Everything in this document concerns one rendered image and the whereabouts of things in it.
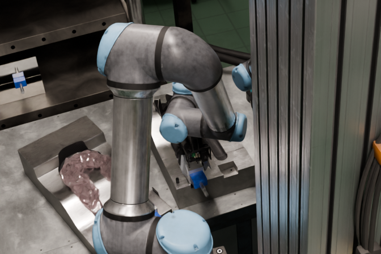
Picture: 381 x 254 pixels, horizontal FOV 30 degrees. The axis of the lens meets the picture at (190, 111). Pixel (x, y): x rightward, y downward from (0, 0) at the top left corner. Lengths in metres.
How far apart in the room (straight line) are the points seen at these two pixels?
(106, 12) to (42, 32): 0.25
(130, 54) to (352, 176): 0.62
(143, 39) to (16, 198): 1.06
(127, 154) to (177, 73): 0.21
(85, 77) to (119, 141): 1.32
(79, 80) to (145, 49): 1.39
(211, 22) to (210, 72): 3.04
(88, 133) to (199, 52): 0.98
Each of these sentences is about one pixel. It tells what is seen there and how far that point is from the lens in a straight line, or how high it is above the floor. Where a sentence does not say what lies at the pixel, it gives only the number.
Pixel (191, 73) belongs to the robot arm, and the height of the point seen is 1.56.
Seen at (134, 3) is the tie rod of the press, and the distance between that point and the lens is 2.60.
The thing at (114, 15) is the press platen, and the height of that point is 1.04.
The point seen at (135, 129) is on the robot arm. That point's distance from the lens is 1.50.
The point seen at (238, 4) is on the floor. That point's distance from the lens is 4.68.
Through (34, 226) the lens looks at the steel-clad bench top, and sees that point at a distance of 2.27.
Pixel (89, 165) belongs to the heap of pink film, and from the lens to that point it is 2.27.
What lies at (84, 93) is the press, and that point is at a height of 0.78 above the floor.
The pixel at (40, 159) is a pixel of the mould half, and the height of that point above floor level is 0.91.
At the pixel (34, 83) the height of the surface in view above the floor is 0.84.
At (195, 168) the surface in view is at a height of 0.94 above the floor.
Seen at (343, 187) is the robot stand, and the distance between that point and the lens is 1.01.
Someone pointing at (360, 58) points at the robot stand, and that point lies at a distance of 0.87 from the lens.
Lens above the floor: 2.42
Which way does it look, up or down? 39 degrees down
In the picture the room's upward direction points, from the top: 6 degrees counter-clockwise
